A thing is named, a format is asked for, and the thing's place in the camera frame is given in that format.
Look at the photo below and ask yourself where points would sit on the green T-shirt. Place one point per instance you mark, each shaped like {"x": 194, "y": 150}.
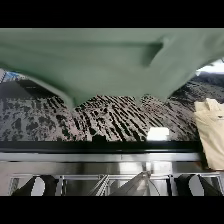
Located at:
{"x": 100, "y": 63}

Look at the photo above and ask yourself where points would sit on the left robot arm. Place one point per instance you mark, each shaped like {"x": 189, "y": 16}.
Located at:
{"x": 36, "y": 186}

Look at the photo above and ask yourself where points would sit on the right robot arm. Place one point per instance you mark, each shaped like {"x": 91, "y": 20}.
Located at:
{"x": 195, "y": 186}

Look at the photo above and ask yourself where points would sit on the cream garment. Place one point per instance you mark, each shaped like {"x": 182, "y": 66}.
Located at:
{"x": 210, "y": 130}

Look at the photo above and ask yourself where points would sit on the silver frame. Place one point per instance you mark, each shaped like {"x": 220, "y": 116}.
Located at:
{"x": 100, "y": 166}

